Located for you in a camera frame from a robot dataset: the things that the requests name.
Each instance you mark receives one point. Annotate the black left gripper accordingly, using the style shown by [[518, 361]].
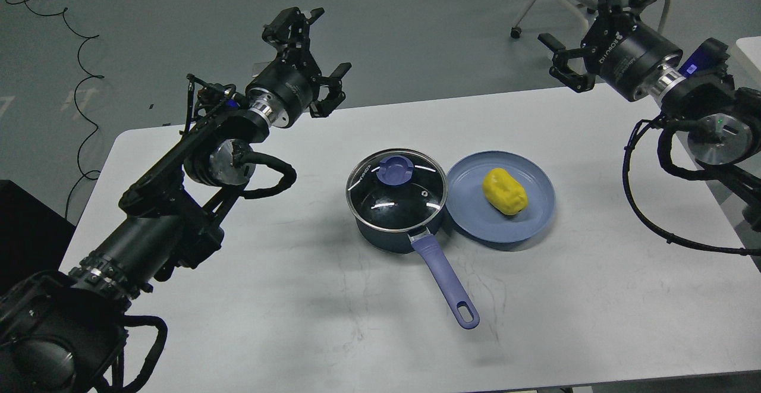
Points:
[[292, 82]]

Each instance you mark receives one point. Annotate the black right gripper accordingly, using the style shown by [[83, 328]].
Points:
[[620, 49]]

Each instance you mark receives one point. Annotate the glass pot lid purple knob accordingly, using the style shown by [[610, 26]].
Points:
[[396, 190]]

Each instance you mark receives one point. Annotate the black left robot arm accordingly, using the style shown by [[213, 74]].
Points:
[[70, 332]]

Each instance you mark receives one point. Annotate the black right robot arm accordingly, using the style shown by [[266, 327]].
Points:
[[707, 125]]

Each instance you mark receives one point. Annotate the yellow toy potato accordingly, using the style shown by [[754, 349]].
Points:
[[504, 192]]

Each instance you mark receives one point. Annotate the blue round plate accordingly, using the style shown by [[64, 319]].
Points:
[[473, 214]]

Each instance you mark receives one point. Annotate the black box at left edge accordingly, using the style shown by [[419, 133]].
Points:
[[34, 238]]

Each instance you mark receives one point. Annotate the dark blue saucepan purple handle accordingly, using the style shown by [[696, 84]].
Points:
[[422, 241]]

